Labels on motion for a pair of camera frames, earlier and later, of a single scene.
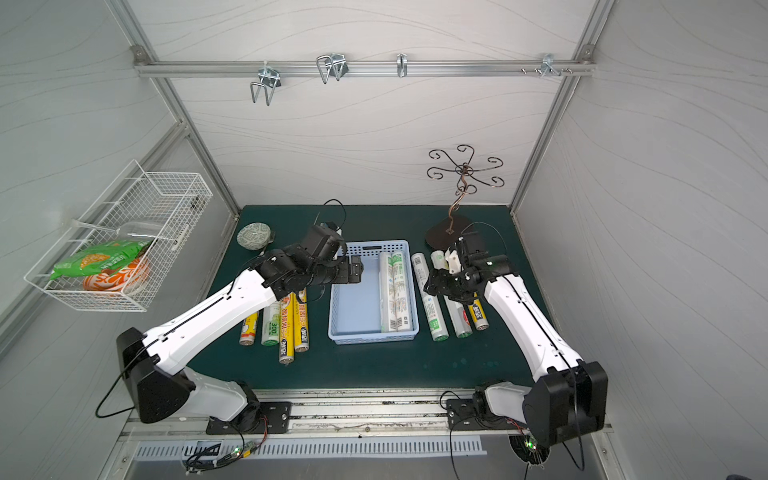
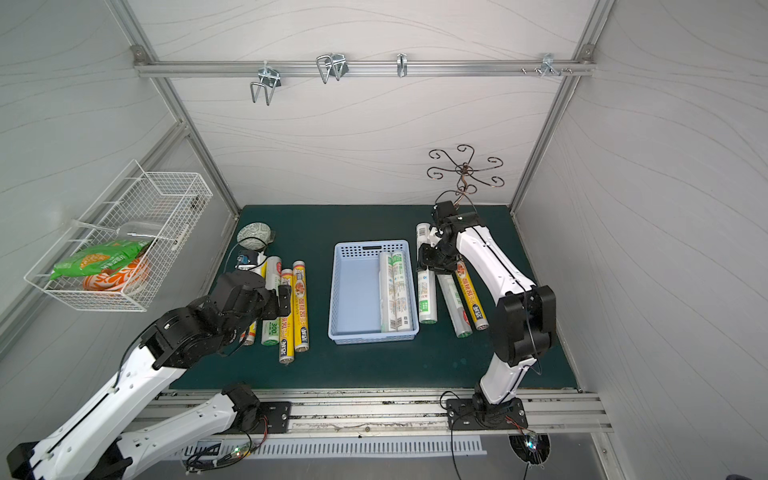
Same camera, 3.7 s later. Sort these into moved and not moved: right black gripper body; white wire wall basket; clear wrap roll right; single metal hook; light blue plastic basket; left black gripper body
Moved: right black gripper body; left black gripper body
Not moved: white wire wall basket; single metal hook; clear wrap roll right; light blue plastic basket
